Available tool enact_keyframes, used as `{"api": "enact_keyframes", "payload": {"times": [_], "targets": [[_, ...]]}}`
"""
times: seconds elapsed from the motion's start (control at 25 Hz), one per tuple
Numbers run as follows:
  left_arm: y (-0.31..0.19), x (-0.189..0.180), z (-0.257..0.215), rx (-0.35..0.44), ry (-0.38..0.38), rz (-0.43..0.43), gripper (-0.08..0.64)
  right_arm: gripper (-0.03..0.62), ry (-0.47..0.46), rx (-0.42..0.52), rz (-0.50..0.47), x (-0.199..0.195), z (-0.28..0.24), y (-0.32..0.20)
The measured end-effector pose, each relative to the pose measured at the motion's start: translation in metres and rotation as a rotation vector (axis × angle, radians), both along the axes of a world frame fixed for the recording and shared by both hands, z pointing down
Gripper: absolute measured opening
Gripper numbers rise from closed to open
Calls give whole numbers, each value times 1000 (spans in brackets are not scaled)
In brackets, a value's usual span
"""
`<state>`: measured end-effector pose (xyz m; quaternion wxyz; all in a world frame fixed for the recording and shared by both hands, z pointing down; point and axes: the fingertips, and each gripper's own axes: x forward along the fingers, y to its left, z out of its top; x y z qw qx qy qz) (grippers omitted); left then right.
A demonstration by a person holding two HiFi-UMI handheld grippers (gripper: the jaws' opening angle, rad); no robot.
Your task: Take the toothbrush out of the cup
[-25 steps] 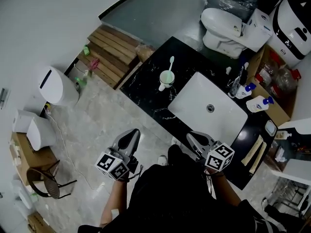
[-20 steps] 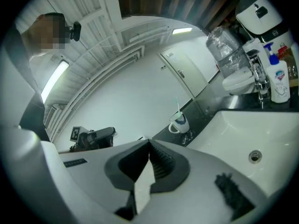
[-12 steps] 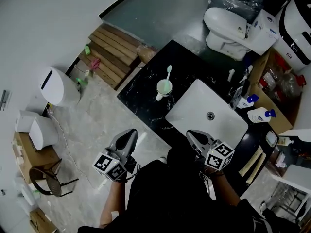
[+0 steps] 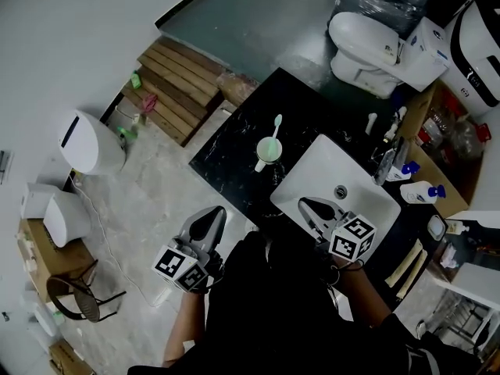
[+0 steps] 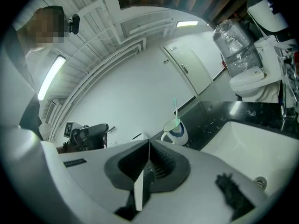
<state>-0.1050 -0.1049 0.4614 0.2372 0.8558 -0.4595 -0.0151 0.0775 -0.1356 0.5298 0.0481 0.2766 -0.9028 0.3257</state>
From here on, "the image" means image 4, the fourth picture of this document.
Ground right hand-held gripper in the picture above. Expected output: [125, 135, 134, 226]
[297, 196, 377, 264]

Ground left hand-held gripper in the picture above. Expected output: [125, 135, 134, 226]
[152, 205, 228, 295]

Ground white cup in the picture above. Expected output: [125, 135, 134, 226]
[254, 136, 284, 173]

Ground green toothbrush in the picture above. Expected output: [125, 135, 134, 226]
[268, 113, 284, 159]

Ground person's left forearm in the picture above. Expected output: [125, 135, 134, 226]
[162, 290, 207, 368]

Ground person's right forearm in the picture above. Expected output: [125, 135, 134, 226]
[331, 256, 396, 328]

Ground person's left hand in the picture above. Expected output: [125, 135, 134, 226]
[197, 248, 227, 295]

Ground white sink basin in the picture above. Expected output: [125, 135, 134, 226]
[270, 133, 402, 250]

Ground chrome faucet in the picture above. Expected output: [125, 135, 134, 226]
[372, 136, 408, 188]

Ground white bottle with blue pump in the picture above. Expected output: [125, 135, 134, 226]
[384, 160, 422, 183]
[399, 180, 447, 205]

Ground white tube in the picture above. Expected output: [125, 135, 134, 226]
[364, 112, 379, 137]

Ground person's black clothing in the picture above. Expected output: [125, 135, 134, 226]
[127, 228, 488, 375]

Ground small white bottle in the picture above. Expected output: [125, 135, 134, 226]
[384, 105, 409, 143]

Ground white soap dish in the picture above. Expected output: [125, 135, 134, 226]
[426, 214, 449, 243]

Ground large open cardboard box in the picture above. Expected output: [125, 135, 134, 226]
[397, 79, 488, 219]

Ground pink cloth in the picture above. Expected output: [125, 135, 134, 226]
[141, 93, 159, 114]

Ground cream pump bottle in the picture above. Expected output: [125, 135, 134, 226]
[445, 219, 470, 236]

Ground wooden pallet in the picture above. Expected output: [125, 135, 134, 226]
[120, 38, 227, 148]

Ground white rounded toilet with slot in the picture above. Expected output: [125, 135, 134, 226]
[58, 109, 127, 177]

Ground black metal chair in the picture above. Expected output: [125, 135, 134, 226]
[45, 259, 127, 324]

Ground flat cardboard box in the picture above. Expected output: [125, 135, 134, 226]
[16, 218, 95, 303]

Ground clear plastic bag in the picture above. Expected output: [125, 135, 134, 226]
[420, 107, 485, 162]

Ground white shelf unit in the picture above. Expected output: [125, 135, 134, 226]
[432, 209, 500, 357]

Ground small cardboard box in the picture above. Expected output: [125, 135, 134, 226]
[48, 339, 95, 375]

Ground white appliance with black band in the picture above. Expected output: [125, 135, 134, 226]
[440, 0, 500, 117]

